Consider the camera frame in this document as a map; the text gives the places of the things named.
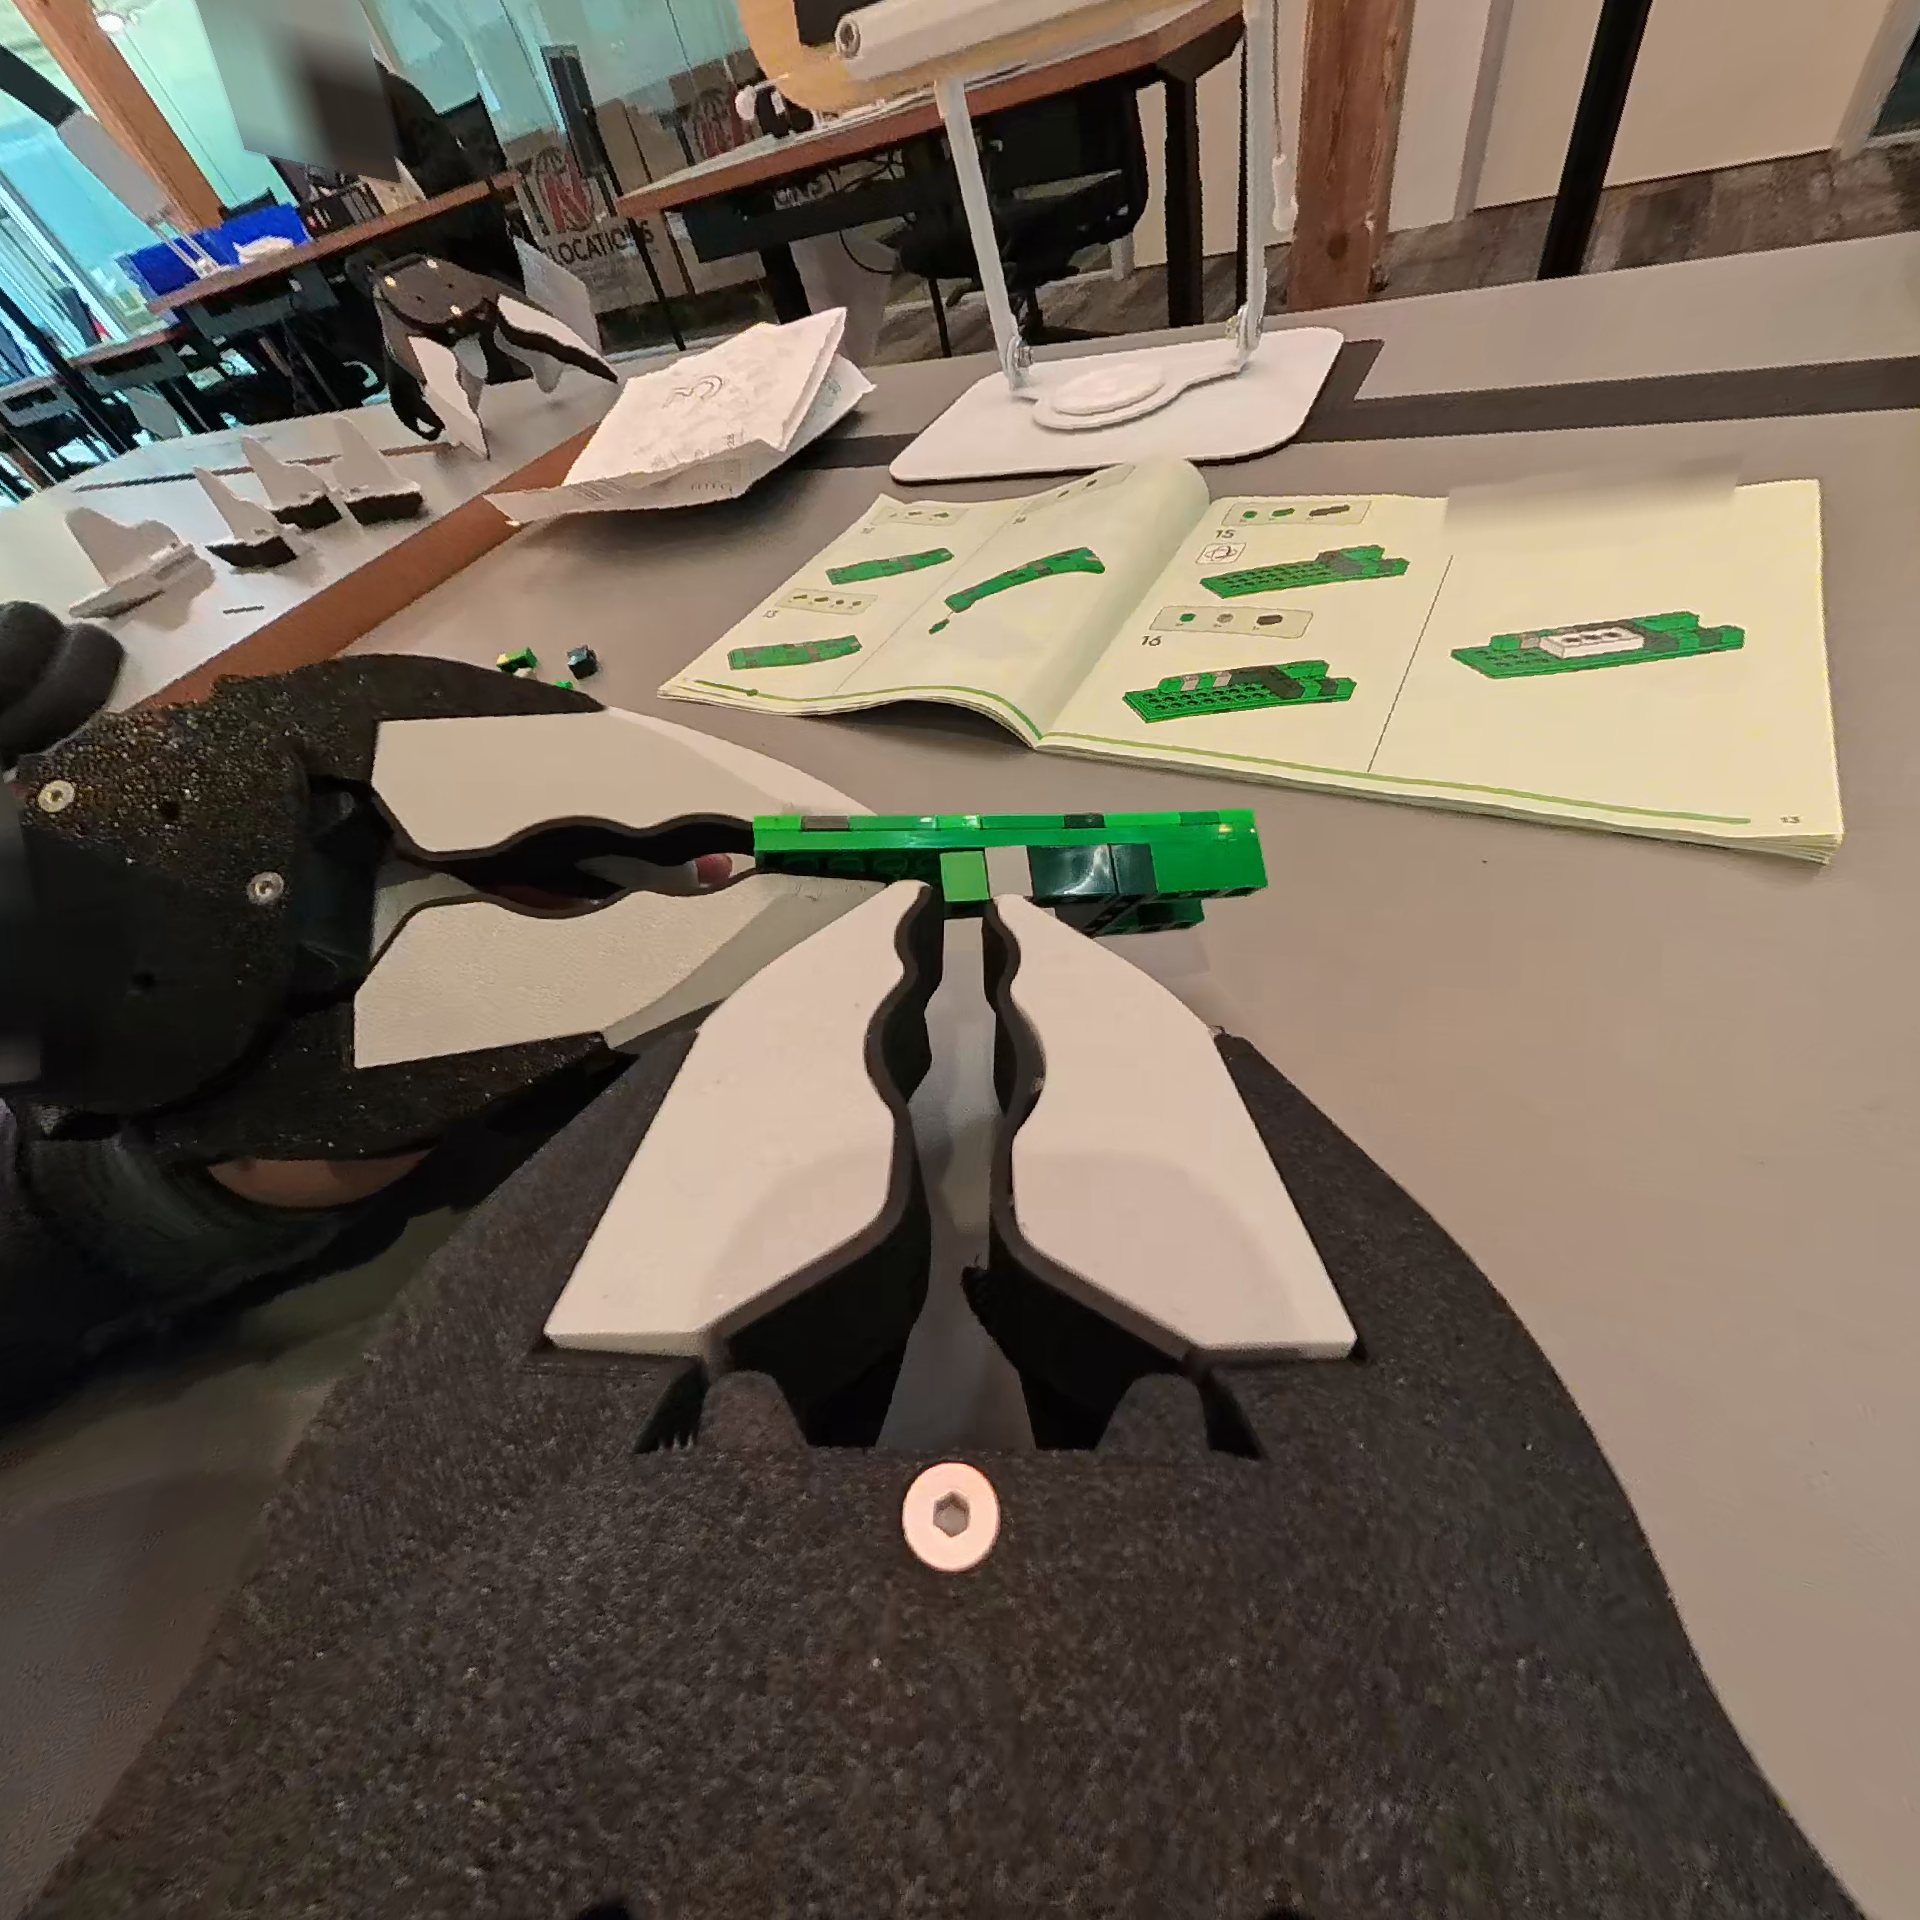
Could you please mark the long wooden table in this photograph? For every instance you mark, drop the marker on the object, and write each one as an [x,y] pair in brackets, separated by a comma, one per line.
[330,235]

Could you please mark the blue plastic bin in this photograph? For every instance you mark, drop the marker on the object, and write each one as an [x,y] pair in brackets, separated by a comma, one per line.
[195,263]

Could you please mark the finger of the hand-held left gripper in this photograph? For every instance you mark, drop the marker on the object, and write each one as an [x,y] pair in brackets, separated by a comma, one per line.
[570,967]
[570,773]

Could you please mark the grey desk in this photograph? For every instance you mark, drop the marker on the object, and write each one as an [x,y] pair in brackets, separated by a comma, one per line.
[1500,1125]

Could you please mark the black office chair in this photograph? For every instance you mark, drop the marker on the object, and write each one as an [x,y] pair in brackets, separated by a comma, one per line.
[1051,195]

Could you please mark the white desk lamp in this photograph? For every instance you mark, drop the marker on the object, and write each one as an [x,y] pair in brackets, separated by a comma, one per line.
[1141,405]

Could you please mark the wooden post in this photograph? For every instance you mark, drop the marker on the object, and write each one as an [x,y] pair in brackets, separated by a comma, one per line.
[1350,150]

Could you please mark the white numbered paper bag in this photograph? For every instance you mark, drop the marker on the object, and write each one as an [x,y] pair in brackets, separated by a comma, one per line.
[706,405]

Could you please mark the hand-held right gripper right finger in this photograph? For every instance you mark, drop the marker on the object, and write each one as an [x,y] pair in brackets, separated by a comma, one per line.
[1156,1184]

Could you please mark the brown wooden table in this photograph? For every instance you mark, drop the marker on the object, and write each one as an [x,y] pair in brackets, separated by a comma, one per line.
[839,158]

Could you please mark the loose grey wedge plate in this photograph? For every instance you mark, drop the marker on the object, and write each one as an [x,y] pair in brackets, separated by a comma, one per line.
[255,525]
[293,480]
[377,475]
[137,563]

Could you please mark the black metal post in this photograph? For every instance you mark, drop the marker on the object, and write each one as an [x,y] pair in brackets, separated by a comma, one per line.
[1599,135]

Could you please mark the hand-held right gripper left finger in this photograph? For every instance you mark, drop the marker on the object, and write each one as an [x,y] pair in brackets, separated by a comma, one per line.
[750,1172]

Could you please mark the brick instruction booklet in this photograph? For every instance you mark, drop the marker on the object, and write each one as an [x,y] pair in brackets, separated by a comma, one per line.
[1396,720]

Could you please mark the grey table with wooden edge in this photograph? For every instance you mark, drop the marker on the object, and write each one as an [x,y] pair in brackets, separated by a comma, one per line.
[30,541]

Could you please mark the idle black gripper tool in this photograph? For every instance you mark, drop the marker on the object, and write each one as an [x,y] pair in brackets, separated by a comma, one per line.
[429,300]

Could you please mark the green brick assembly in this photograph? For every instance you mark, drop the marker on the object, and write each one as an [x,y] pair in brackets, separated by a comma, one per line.
[1020,839]

